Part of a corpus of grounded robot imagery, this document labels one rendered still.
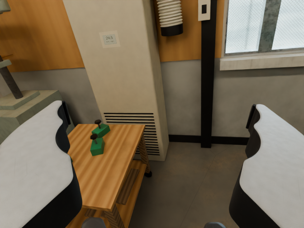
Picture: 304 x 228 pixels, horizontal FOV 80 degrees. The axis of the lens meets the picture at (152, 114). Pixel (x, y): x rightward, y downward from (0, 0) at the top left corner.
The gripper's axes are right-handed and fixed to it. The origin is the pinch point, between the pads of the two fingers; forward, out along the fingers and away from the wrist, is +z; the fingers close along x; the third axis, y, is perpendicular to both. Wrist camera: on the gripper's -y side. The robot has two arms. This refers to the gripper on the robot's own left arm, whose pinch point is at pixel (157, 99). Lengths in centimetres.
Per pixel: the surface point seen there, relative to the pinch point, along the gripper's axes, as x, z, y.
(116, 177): -21, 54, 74
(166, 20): 4, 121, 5
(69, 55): -82, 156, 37
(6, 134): -125, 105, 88
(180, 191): 19, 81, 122
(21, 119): -104, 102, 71
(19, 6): -117, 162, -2
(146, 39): -8, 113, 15
